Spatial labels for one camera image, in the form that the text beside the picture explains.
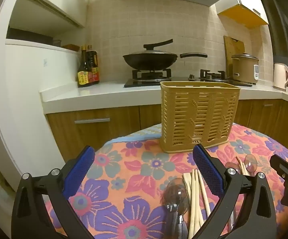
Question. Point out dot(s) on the glass wok lid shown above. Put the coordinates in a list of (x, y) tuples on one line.
[(151, 51)]

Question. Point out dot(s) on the white kitchen countertop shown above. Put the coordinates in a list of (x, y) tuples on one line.
[(96, 93)]

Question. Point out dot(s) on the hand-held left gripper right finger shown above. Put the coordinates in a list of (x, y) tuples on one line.
[(208, 169)]

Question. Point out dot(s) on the yellow and white wall cabinet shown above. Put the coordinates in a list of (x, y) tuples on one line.
[(243, 12)]

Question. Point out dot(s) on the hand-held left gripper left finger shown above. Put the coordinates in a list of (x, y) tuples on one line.
[(80, 166)]

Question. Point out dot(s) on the light blue towel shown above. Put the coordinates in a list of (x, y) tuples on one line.
[(144, 133)]

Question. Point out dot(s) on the floral printed cloth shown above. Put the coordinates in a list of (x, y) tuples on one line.
[(134, 191)]

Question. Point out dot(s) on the white tall cabinet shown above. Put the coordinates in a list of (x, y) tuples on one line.
[(29, 84)]

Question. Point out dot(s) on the brown rice cooker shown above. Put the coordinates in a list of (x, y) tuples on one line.
[(243, 69)]

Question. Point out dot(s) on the large soy sauce bottle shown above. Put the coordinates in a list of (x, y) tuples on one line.
[(94, 67)]

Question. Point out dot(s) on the black wok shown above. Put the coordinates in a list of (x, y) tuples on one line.
[(149, 61)]

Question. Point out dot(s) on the wooden base cabinets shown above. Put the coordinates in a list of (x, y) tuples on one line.
[(109, 134)]

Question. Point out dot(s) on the tan plastic utensil basket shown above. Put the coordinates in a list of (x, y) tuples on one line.
[(198, 114)]

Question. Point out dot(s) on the slim soy sauce bottle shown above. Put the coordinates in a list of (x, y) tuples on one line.
[(83, 74)]

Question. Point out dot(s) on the wooden cutting board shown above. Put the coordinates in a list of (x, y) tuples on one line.
[(233, 47)]

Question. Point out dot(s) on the dark window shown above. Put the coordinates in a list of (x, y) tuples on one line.
[(283, 25)]

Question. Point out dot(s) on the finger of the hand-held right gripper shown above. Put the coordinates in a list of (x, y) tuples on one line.
[(281, 164)]

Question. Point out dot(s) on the black gas stove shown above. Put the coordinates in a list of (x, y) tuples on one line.
[(184, 79)]

